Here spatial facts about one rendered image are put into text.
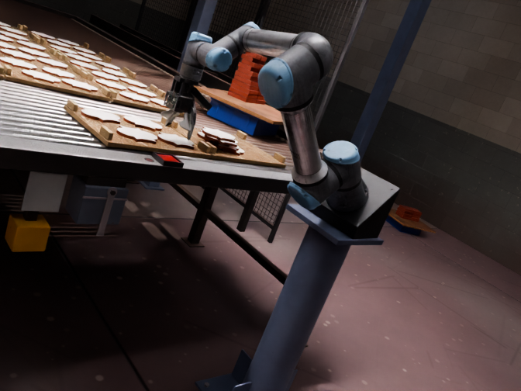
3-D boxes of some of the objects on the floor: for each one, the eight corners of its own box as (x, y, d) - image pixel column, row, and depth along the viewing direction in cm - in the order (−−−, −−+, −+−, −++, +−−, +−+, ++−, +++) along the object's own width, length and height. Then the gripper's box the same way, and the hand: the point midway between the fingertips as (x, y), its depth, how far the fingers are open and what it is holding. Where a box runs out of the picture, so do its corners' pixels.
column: (315, 429, 203) (404, 247, 178) (246, 457, 177) (339, 249, 152) (260, 367, 228) (332, 202, 204) (194, 383, 202) (267, 195, 178)
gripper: (162, 67, 171) (147, 121, 176) (194, 83, 158) (177, 140, 164) (181, 73, 177) (167, 125, 183) (214, 88, 165) (197, 143, 170)
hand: (178, 133), depth 175 cm, fingers open, 14 cm apart
